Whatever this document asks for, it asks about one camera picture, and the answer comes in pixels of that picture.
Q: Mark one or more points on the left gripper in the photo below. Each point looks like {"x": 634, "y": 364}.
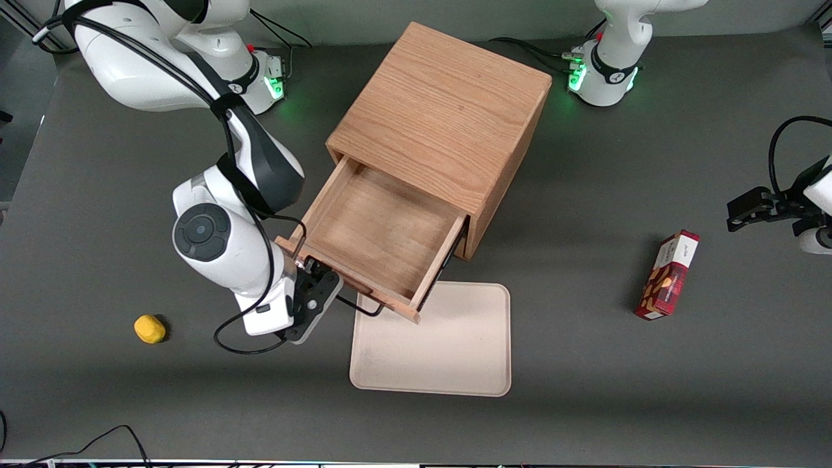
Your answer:
{"x": 794, "y": 197}

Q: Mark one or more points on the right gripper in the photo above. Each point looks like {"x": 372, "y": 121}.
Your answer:
{"x": 302, "y": 284}

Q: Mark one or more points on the wooden drawer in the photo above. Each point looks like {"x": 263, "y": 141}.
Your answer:
{"x": 383, "y": 227}

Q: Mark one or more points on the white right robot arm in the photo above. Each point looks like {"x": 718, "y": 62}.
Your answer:
{"x": 221, "y": 253}

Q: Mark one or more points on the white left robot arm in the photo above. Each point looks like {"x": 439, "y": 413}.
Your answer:
{"x": 611, "y": 78}

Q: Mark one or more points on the wooden drawer cabinet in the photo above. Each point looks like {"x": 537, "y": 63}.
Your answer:
{"x": 442, "y": 110}

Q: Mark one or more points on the red tartan cookie box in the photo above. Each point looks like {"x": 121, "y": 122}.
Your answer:
{"x": 669, "y": 273}

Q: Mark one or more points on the beige plastic tray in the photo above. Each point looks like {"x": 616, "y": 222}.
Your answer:
{"x": 442, "y": 344}

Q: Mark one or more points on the yellow foam block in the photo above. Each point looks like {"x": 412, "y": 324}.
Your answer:
{"x": 150, "y": 329}

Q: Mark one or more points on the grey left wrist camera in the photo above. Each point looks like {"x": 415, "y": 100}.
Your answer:
{"x": 816, "y": 242}

